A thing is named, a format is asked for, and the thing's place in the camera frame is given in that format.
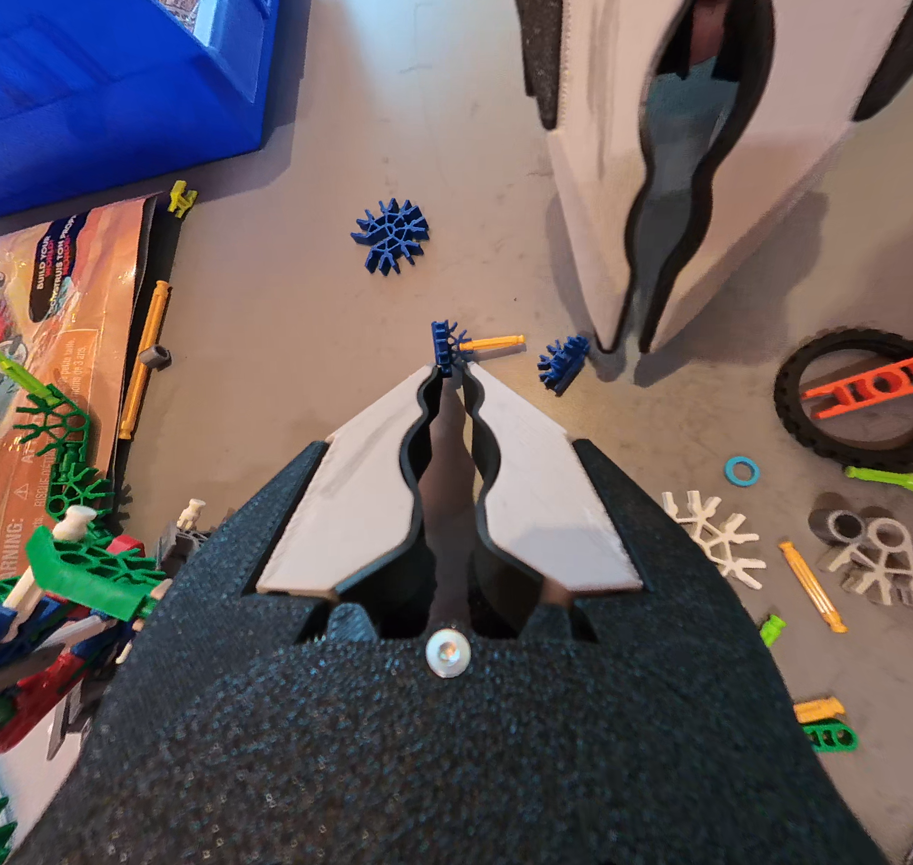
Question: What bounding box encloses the colourful toy construction model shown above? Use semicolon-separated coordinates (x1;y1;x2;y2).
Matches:
0;352;215;759

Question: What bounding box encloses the orange instruction booklet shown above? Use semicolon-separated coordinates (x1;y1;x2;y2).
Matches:
0;193;184;595

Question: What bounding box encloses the orange toy connector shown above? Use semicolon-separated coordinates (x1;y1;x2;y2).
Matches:
800;360;913;420

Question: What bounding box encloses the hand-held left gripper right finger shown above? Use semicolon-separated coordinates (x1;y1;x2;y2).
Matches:
460;362;644;606

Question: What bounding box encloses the green toy connector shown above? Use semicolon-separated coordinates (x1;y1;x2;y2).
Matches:
802;721;859;753

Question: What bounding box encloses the long yellow toy rod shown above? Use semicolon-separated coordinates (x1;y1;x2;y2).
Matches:
117;279;174;442

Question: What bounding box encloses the small blue toy connector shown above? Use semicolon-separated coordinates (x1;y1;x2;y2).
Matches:
430;319;473;379
537;335;592;395

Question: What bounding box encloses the blue plastic bin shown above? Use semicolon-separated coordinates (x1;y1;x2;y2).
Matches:
0;0;288;219

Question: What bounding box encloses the light grey toy connector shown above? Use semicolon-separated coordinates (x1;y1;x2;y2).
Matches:
816;516;913;607

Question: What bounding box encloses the black toy tyre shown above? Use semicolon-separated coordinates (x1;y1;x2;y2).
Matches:
774;328;913;470

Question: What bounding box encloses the lime green toy rod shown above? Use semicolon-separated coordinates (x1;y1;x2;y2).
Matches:
845;464;913;491

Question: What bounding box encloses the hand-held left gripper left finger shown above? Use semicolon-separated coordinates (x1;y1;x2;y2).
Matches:
254;362;445;601

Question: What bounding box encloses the dark grey toy spool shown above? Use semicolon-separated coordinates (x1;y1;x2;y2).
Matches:
808;493;867;545

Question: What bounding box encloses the large blue snowflake connector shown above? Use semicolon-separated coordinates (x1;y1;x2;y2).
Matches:
351;198;431;276

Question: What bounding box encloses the white snowflake connector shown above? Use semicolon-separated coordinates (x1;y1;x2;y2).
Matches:
660;490;767;590

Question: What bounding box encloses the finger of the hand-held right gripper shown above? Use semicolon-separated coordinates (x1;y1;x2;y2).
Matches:
640;0;913;355
548;0;707;354

